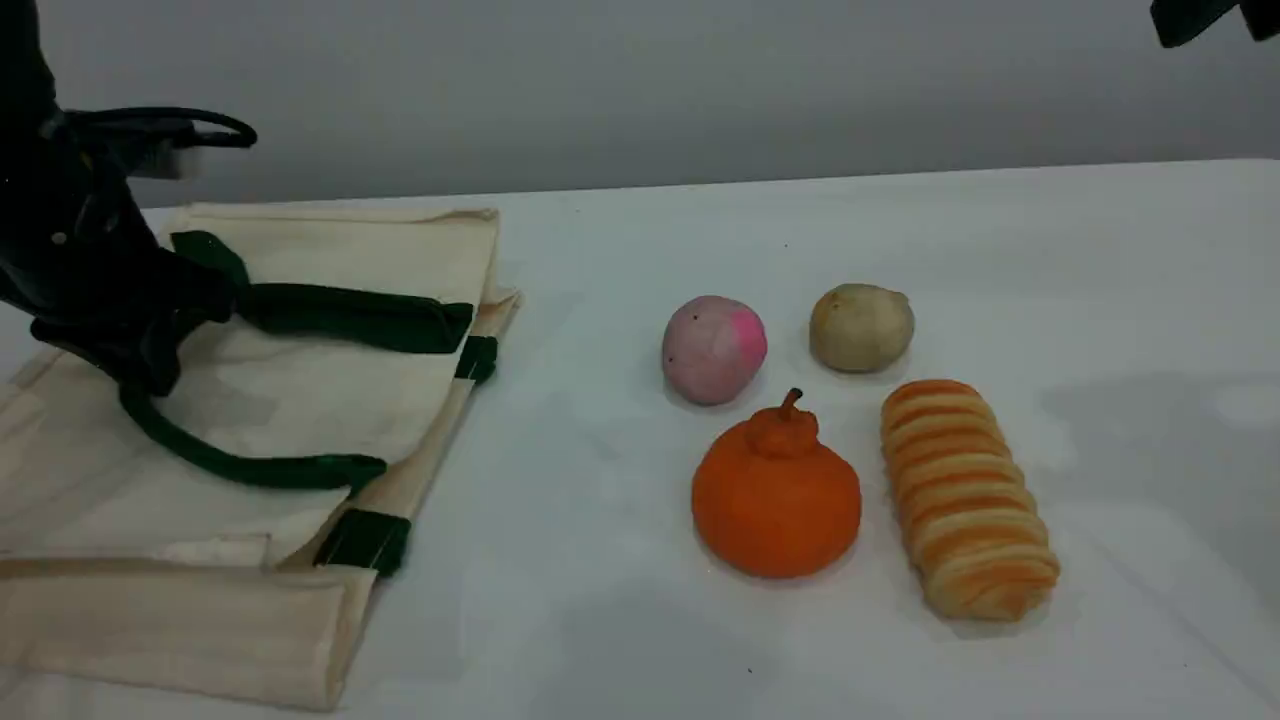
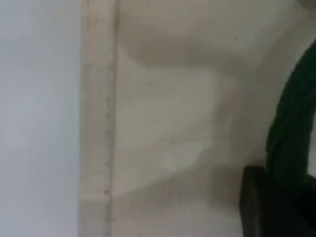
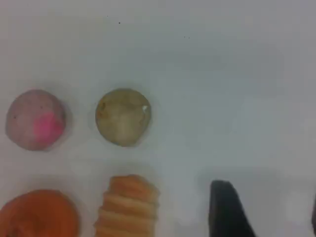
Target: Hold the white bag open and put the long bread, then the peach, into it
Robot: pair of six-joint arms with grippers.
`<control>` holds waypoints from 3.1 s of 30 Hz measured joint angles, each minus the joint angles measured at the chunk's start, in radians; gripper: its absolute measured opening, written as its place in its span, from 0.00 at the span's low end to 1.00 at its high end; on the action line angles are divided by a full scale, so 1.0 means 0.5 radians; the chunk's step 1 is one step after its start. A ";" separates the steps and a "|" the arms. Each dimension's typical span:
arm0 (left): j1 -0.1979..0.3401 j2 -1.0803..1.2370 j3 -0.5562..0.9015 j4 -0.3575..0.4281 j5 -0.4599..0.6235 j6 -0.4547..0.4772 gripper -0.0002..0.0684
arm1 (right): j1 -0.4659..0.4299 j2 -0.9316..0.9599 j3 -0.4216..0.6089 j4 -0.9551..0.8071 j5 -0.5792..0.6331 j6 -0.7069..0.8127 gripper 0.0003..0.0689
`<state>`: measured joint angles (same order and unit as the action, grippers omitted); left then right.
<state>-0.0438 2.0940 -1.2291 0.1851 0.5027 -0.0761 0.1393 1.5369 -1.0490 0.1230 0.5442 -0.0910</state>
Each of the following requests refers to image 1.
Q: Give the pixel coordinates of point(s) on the brown potato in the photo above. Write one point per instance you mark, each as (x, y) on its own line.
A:
(860, 328)

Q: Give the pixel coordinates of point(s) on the pink peach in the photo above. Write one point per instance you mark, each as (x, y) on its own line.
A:
(712, 350)

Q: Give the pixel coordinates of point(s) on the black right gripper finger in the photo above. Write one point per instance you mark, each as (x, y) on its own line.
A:
(1262, 15)
(1190, 18)

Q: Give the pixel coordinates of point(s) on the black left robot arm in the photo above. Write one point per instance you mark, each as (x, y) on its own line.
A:
(22, 60)

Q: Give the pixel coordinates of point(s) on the orange tangerine with stem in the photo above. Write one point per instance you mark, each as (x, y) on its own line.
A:
(775, 500)

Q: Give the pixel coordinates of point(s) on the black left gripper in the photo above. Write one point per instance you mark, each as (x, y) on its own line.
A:
(70, 240)

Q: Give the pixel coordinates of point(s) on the long striped bread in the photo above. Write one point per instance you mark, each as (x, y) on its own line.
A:
(965, 500)

